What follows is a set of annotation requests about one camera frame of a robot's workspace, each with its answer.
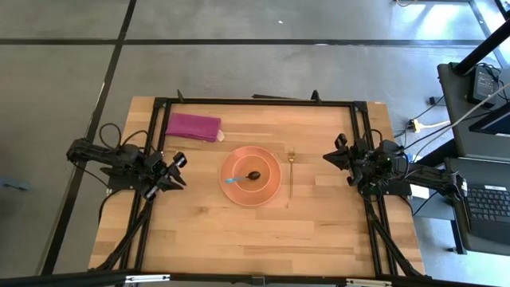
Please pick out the orange plate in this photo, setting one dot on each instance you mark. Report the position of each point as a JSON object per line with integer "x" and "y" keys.
{"x": 227, "y": 187}

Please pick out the orange bowl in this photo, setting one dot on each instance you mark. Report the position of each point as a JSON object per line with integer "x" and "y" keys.
{"x": 255, "y": 163}

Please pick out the black power adapter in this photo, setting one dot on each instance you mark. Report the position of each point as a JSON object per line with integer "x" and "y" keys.
{"x": 484, "y": 83}

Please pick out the grey side desk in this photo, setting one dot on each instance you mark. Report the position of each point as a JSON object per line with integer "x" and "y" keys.
{"x": 458, "y": 119}

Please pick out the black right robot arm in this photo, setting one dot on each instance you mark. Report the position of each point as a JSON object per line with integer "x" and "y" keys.
{"x": 422, "y": 175}

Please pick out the silver frame bracket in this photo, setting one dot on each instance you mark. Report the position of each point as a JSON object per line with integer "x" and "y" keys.
{"x": 147, "y": 278}
{"x": 368, "y": 282}

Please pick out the black slanted pole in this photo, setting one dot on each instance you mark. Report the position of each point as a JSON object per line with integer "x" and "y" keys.
{"x": 482, "y": 49}

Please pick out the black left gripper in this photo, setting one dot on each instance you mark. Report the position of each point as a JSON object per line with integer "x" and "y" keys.
{"x": 159, "y": 175}

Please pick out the black aluminium table frame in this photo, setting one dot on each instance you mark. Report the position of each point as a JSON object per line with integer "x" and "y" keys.
{"x": 259, "y": 102}

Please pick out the black laptop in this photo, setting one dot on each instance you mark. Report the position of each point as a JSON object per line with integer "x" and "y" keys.
{"x": 484, "y": 211}

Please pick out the purple folded cloth napkin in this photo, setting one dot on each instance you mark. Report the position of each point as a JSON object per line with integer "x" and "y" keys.
{"x": 193, "y": 126}

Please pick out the white paper sheet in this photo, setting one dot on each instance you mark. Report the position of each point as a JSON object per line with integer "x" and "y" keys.
{"x": 418, "y": 191}

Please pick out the gold fork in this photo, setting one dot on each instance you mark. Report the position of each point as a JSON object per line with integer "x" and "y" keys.
{"x": 291, "y": 175}

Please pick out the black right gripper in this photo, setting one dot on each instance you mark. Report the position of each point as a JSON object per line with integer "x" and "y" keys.
{"x": 356, "y": 161}

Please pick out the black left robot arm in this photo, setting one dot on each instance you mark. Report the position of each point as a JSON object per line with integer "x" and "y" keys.
{"x": 107, "y": 157}

